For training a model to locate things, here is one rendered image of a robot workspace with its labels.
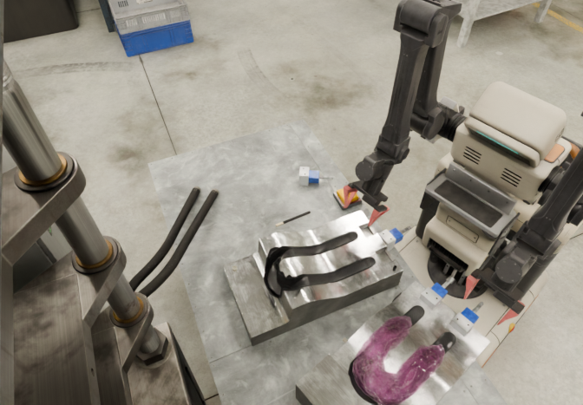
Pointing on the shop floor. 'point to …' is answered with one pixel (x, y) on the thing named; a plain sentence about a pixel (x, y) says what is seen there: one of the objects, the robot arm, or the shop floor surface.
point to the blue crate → (156, 38)
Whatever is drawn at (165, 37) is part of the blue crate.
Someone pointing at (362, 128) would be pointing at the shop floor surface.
